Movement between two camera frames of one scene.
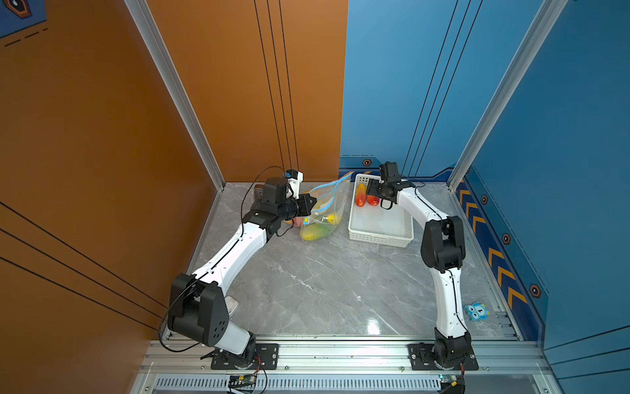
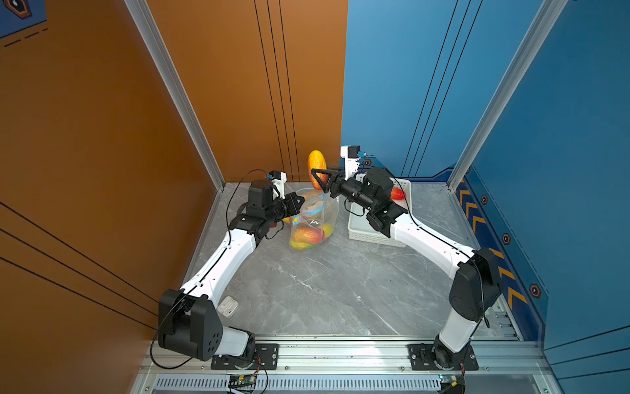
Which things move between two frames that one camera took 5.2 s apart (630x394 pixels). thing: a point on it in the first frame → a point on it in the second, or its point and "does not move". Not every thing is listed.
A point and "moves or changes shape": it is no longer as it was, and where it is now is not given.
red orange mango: (361, 194) moves or changes shape
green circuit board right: (452, 379) does not move
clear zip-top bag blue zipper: (328, 211) moves or changes shape
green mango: (315, 231) → (299, 245)
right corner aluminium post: (544, 23) does not move
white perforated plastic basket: (375, 225) does not move
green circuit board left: (243, 378) does not move
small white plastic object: (231, 304) does not move
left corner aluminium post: (155, 44) does not move
